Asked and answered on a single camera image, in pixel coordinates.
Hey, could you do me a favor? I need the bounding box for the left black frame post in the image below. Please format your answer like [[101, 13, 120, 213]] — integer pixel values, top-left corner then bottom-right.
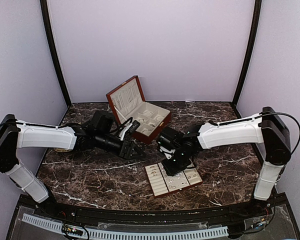
[[39, 0, 72, 108]]

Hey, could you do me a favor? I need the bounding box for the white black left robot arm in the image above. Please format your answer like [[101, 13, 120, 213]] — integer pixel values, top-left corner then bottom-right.
[[0, 110, 146, 218]]

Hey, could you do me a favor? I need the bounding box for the black front table rail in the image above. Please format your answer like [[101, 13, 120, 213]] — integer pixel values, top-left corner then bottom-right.
[[42, 202, 253, 225]]

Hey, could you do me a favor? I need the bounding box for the white slotted cable duct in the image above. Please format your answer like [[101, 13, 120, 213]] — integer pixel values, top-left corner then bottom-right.
[[22, 213, 229, 240]]

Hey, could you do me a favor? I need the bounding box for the red jewelry tray insert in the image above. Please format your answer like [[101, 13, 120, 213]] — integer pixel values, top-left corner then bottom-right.
[[144, 163, 203, 198]]

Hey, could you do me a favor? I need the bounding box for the red wooden jewelry box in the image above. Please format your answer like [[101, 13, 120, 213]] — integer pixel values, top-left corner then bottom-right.
[[106, 75, 172, 144]]

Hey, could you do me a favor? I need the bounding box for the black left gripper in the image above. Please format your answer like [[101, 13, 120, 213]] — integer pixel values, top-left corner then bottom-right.
[[95, 131, 147, 161]]

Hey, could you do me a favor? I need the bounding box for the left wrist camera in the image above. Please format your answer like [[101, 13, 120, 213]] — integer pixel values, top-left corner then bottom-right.
[[118, 120, 141, 141]]

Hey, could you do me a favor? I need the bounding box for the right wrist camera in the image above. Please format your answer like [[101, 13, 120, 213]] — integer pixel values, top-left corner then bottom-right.
[[158, 146, 175, 160]]

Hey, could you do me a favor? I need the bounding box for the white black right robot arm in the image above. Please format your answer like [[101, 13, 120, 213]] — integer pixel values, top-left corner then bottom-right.
[[156, 106, 297, 217]]

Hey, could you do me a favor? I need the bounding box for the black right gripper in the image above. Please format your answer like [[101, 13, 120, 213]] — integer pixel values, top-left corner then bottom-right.
[[161, 146, 192, 176]]

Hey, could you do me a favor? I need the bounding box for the woven bamboo tray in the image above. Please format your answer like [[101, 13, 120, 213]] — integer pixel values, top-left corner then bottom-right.
[[54, 148, 72, 153]]

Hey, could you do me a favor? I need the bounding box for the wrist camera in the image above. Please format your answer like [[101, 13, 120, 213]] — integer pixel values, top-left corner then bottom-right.
[[118, 120, 141, 141], [158, 146, 175, 160]]

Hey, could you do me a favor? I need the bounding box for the right black frame post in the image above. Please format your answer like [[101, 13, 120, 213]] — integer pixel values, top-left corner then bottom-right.
[[231, 0, 262, 108]]

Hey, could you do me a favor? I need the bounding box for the black frame post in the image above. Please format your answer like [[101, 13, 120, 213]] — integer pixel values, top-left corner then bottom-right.
[[231, 0, 262, 108], [39, 0, 72, 108]]

